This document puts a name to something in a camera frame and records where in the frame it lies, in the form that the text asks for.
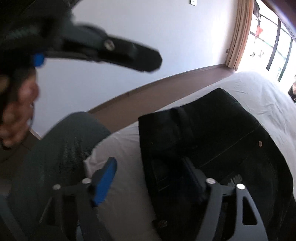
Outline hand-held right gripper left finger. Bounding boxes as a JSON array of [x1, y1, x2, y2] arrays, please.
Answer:
[[38, 157, 118, 241]]

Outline person's grey trouser leg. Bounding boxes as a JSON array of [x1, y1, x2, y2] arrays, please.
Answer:
[[8, 111, 112, 241]]

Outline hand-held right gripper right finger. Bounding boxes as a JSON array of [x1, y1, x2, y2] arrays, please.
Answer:
[[182, 157, 269, 241]]

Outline black pants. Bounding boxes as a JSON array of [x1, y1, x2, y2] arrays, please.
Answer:
[[138, 88, 295, 241]]

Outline beige curtain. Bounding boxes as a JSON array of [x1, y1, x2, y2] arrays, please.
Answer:
[[225, 0, 255, 71]]

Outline person's left hand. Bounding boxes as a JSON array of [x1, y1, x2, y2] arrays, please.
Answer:
[[0, 69, 40, 149]]

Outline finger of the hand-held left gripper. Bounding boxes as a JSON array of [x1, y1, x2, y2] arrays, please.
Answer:
[[45, 22, 163, 74]]

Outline dark object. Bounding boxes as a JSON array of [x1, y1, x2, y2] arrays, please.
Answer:
[[288, 74, 296, 103]]

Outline window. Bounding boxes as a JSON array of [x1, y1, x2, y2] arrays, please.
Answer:
[[238, 0, 296, 82]]

